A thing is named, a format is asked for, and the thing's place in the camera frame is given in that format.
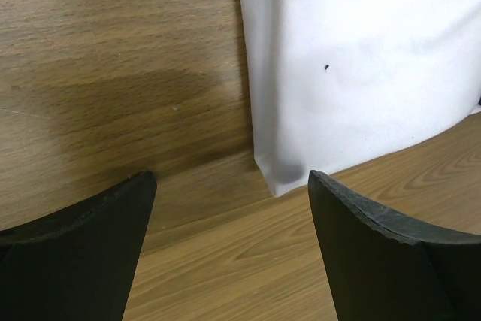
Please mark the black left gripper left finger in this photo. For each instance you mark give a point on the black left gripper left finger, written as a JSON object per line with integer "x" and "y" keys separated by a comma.
{"x": 77, "y": 263}

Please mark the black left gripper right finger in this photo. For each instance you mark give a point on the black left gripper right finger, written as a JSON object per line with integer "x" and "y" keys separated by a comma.
{"x": 382, "y": 264}

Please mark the white t shirt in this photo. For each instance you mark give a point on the white t shirt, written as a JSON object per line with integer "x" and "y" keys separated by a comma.
{"x": 335, "y": 83}

